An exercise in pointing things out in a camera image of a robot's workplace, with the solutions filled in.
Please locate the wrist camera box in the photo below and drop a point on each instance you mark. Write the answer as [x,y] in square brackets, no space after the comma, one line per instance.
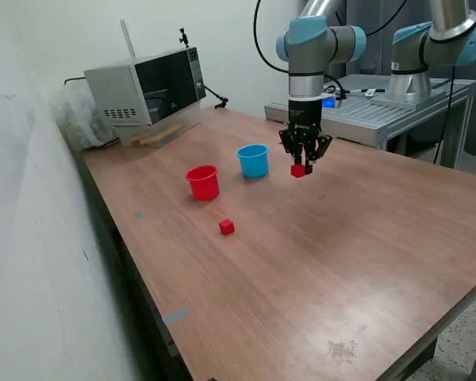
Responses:
[328,102]

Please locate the wooden stick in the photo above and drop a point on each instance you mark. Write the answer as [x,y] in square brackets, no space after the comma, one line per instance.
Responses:
[147,141]
[158,133]

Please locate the long blue tape strip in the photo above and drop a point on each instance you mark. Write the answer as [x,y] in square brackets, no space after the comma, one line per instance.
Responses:
[175,315]

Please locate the dark table frame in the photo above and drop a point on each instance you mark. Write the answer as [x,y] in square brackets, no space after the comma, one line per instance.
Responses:
[133,278]

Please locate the thin white rod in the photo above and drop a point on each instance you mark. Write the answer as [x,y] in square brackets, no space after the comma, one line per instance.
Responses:
[127,37]

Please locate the red plastic cup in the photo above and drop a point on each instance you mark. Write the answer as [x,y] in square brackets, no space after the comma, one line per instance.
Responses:
[202,188]

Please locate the silver microwave oven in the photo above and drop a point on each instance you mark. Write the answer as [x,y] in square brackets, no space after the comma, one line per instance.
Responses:
[115,91]

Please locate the small white tag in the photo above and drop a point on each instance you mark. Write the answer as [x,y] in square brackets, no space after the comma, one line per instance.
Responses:
[370,93]

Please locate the translucent plastic bag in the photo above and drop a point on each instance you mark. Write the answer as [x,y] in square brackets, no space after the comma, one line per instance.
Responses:
[75,115]

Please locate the blue plastic cup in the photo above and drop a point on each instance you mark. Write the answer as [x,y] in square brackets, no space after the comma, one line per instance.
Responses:
[256,166]

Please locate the silver metal cylinder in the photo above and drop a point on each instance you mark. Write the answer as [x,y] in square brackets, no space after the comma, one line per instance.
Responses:
[341,88]

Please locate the aluminium robot mounting table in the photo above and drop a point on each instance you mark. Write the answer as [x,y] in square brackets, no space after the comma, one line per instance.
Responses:
[357,115]

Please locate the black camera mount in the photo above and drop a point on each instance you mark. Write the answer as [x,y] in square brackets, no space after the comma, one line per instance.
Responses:
[183,37]

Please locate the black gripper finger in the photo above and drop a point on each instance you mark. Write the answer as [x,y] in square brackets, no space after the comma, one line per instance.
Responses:
[297,152]
[315,151]

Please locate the clear plastic container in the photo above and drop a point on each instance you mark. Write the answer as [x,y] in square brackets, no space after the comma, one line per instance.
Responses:
[182,121]

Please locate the red cube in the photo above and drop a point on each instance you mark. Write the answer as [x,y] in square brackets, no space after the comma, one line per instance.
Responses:
[296,171]
[226,227]

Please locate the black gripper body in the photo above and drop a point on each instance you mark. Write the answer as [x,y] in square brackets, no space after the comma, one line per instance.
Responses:
[304,115]

